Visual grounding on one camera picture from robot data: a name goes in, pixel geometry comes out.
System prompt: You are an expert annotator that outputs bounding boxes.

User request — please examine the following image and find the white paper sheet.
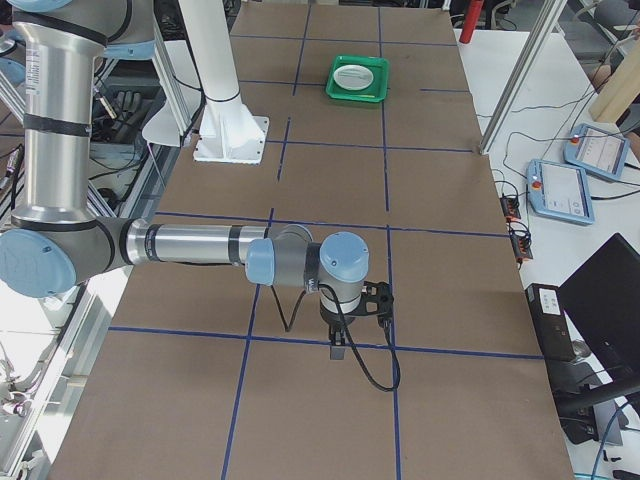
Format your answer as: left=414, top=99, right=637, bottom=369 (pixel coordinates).
left=142, top=104, right=204, bottom=148

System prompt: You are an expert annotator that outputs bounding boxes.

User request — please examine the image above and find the red cylinder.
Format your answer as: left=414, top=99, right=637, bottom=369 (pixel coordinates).
left=459, top=0, right=484, bottom=44

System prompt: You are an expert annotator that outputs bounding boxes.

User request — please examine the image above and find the blue teach pendant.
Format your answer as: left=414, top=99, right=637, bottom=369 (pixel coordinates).
left=526, top=159, right=595, bottom=225
left=563, top=123, right=630, bottom=182

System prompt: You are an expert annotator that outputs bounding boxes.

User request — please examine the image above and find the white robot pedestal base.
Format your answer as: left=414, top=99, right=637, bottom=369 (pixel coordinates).
left=179, top=0, right=269, bottom=165

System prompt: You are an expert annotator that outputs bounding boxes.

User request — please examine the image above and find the wooden plank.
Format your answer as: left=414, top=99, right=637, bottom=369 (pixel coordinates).
left=589, top=41, right=640, bottom=123

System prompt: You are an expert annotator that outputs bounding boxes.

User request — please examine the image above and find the black computer box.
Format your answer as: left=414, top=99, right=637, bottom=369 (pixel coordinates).
left=525, top=283, right=579, bottom=364

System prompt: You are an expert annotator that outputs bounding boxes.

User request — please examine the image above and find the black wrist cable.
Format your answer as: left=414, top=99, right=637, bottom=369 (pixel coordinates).
left=271, top=282, right=402, bottom=394

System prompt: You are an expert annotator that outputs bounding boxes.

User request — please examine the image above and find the black monitor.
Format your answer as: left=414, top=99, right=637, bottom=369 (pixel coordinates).
left=559, top=233, right=639, bottom=380

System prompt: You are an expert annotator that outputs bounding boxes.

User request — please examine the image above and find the far blue teach pendant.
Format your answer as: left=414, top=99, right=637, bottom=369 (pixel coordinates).
left=563, top=123, right=630, bottom=182

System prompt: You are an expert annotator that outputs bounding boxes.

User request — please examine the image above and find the white round plate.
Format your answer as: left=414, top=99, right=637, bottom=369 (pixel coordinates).
left=332, top=64, right=374, bottom=91

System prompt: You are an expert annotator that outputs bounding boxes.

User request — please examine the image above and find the aluminium frame post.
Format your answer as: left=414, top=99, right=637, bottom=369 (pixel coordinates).
left=479, top=0, right=567, bottom=154

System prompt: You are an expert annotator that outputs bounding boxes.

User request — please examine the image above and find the near blue teach pendant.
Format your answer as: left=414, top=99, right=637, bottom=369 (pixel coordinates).
left=526, top=159, right=595, bottom=225

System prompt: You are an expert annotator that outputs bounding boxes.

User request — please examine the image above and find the green plastic tray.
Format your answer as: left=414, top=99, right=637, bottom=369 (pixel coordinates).
left=325, top=55, right=389, bottom=103

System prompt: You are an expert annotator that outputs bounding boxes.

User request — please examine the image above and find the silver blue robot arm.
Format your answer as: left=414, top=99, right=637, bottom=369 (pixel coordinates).
left=1, top=1, right=369, bottom=359

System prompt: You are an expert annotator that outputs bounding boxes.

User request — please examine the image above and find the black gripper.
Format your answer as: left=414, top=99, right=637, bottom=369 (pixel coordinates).
left=320, top=299, right=359, bottom=360

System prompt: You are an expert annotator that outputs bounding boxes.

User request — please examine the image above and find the orange black power strip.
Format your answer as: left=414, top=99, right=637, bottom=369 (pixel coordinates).
left=500, top=195, right=521, bottom=221
left=510, top=231, right=533, bottom=262

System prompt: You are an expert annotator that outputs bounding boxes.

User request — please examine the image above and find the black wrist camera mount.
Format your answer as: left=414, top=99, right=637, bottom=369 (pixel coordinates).
left=359, top=281, right=394, bottom=323

